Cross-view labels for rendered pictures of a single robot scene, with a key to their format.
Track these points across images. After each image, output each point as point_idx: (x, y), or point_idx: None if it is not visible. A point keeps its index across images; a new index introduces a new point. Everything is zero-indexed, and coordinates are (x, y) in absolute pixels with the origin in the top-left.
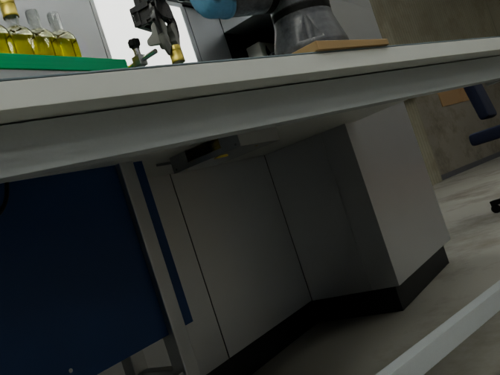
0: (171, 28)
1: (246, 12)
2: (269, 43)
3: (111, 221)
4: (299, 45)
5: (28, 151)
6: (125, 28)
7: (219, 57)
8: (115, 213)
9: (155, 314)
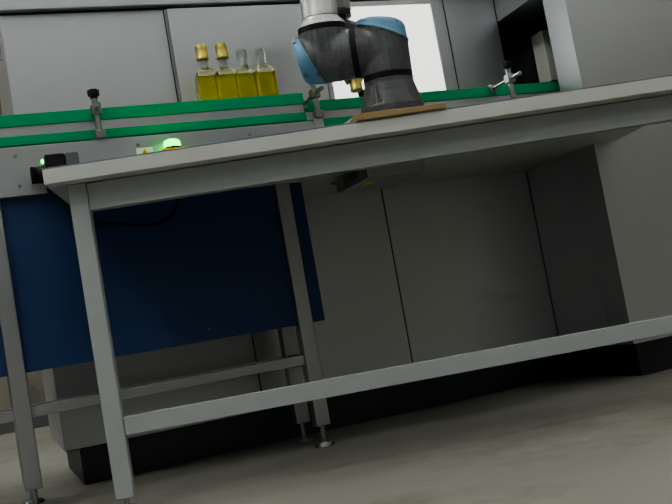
0: None
1: (335, 80)
2: None
3: (261, 229)
4: (366, 109)
5: (144, 190)
6: None
7: (482, 54)
8: (266, 223)
9: (288, 306)
